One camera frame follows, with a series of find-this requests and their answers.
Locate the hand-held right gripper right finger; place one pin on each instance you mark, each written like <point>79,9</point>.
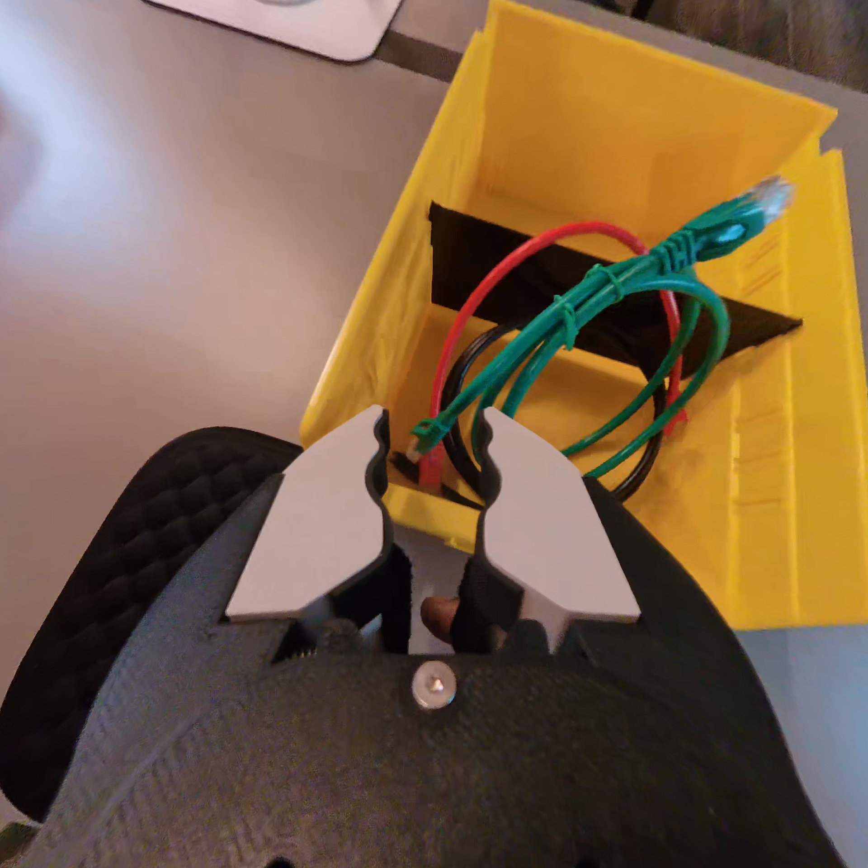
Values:
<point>556,542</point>

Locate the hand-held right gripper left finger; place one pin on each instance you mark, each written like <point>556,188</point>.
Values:
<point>312,536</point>

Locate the yellow plastic bin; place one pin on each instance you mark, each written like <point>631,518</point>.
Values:
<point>576,122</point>

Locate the person's right hand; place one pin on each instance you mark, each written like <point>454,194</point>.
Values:
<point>441,617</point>

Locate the black bin divider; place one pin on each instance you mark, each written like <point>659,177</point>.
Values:
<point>475,258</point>

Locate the white document stand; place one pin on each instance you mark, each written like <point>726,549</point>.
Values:
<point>325,27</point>

